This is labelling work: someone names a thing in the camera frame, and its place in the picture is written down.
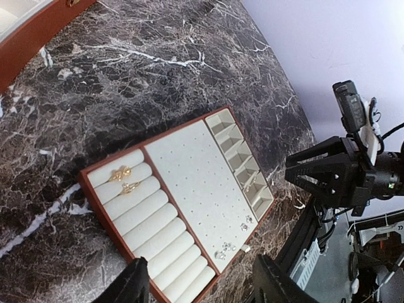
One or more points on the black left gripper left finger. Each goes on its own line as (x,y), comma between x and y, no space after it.
(131,286)

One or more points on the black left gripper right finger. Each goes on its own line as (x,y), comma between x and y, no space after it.
(271,284)

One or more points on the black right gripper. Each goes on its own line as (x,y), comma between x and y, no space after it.
(337,172)

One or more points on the silver stud earrings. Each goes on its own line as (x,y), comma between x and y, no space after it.
(227,247)
(248,224)

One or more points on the red jewelry tray insert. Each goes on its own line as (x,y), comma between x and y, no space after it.
(176,198)

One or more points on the red jewelry box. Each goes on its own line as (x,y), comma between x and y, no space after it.
(32,31)

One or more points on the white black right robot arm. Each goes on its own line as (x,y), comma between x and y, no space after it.
(387,176)

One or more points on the hoop earrings in tray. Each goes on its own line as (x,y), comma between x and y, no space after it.
(249,183)

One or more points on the white slotted cable duct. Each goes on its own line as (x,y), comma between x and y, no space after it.
(305,265)

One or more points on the black front table rail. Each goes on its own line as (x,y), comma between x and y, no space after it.
(305,231)

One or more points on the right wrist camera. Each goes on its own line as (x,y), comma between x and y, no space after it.
(360,118)

